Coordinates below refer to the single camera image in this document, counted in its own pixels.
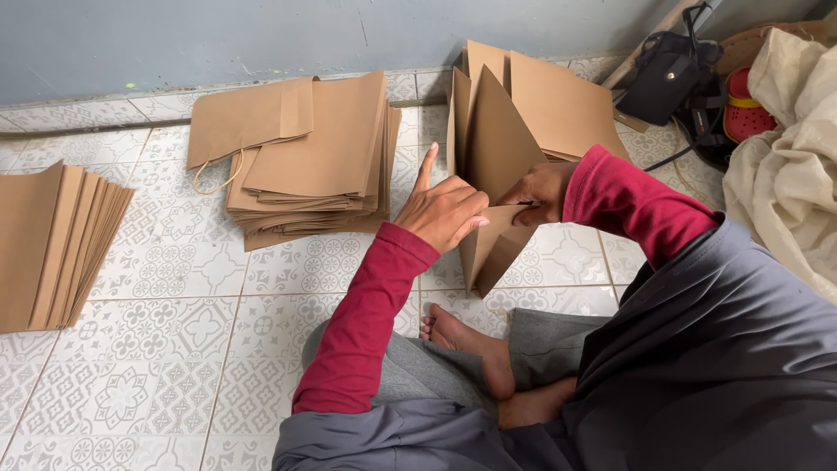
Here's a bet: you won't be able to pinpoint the person's bare foot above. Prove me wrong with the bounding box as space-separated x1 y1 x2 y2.
497 375 580 431
421 303 518 402

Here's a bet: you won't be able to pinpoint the heap of unfolded brown bags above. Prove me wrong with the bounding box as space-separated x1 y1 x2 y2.
458 39 633 164

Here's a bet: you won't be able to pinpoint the person's gray trousers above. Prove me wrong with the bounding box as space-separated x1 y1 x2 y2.
301 307 610 420

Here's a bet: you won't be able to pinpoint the person's dark gray garment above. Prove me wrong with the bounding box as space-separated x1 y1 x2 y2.
271 212 837 471

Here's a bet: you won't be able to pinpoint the stack of handled paper bags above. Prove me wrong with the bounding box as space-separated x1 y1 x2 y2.
186 70 403 253

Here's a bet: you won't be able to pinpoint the red clog shoe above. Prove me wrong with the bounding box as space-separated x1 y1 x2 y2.
722 66 779 145

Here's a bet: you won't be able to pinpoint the wooden stick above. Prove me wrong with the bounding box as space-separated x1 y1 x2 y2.
602 0 702 90

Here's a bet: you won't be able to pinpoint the half-folded brown paper bag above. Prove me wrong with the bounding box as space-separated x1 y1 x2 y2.
446 65 550 299

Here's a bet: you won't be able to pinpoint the pile of flat brown sheets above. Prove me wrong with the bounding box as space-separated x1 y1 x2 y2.
0 160 136 335

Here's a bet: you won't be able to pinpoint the cream cloth sack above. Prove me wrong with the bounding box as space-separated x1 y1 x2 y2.
722 27 837 306

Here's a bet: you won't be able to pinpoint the person's left hand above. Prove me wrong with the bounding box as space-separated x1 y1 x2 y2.
394 143 490 256

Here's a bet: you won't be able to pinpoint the brown woven hat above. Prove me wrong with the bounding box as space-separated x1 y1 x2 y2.
715 20 833 77

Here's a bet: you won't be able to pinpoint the person's right hand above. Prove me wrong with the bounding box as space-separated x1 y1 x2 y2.
497 161 580 229

